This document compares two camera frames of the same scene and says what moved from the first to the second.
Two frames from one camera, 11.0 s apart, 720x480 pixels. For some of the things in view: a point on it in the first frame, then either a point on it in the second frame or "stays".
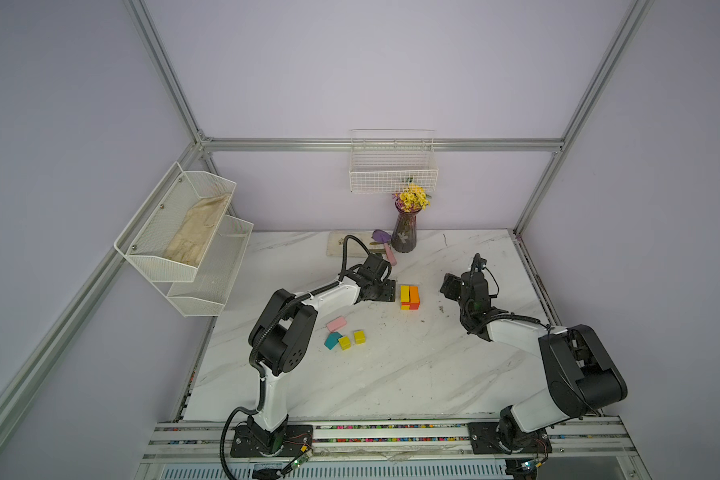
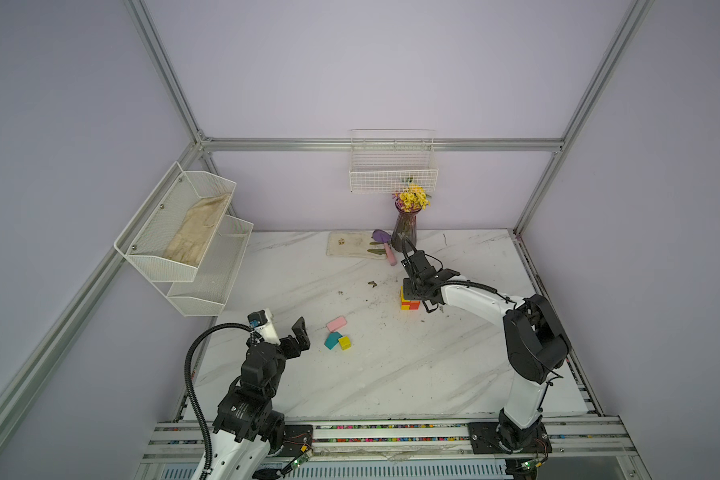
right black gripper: (450, 285) -> (408, 295)
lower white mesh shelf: (216, 273) stays
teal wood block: (332, 340) stays
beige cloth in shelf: (192, 236) stays
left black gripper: (388, 290) -> (293, 350)
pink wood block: (336, 324) stays
